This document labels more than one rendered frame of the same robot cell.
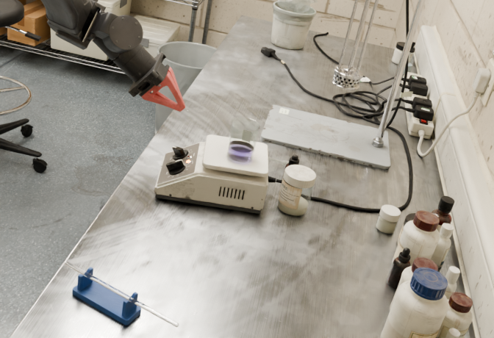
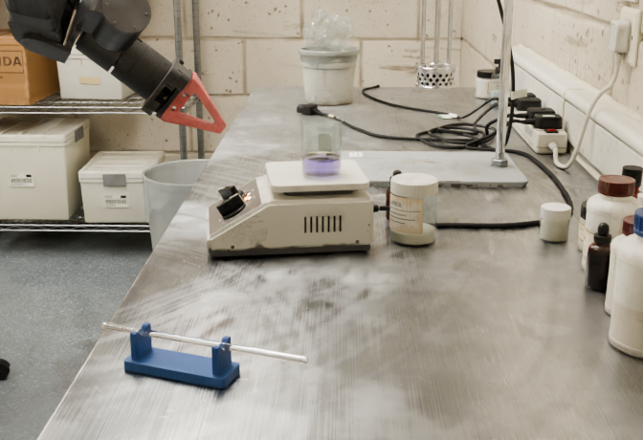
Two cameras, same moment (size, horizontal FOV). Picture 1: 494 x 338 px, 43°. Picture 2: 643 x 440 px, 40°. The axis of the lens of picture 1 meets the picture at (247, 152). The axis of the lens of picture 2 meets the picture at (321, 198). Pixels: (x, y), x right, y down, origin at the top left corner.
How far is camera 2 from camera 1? 0.28 m
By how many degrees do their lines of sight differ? 12
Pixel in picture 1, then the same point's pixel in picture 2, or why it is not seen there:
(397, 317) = (630, 286)
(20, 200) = not seen: outside the picture
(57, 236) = not seen: outside the picture
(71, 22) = (46, 4)
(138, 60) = (147, 61)
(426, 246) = not seen: hidden behind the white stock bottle
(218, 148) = (287, 171)
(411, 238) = (603, 212)
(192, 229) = (278, 279)
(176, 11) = (154, 136)
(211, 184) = (290, 216)
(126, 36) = (127, 14)
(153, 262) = (235, 319)
